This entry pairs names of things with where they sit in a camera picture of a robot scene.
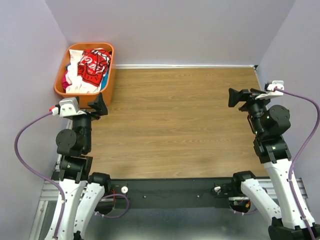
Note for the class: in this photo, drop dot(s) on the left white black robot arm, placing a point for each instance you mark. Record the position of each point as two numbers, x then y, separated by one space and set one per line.
79 191

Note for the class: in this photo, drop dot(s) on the orange plastic laundry basket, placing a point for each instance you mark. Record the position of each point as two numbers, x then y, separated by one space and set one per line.
107 92

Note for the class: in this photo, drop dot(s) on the magenta pink t-shirt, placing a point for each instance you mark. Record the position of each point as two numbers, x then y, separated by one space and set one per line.
64 82

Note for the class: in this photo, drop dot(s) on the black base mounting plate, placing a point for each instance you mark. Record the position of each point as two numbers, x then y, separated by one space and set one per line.
174 193

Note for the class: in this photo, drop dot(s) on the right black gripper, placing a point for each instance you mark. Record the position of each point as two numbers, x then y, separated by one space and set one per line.
247 100

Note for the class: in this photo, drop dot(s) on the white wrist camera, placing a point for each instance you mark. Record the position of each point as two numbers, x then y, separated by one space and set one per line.
67 108
272 90

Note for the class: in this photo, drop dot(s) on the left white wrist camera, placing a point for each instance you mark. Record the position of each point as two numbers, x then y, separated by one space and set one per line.
67 108

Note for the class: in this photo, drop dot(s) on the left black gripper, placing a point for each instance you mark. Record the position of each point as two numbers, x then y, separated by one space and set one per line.
90 113

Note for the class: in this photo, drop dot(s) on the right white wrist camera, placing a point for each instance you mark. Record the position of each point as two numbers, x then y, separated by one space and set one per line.
272 90

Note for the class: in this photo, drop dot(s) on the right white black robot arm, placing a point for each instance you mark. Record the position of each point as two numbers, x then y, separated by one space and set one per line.
288 217

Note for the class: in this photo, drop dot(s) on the teal blue t-shirt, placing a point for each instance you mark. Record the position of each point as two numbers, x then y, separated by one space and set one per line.
104 81

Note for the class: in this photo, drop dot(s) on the white red printed t-shirt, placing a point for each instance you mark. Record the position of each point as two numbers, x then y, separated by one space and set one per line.
86 70

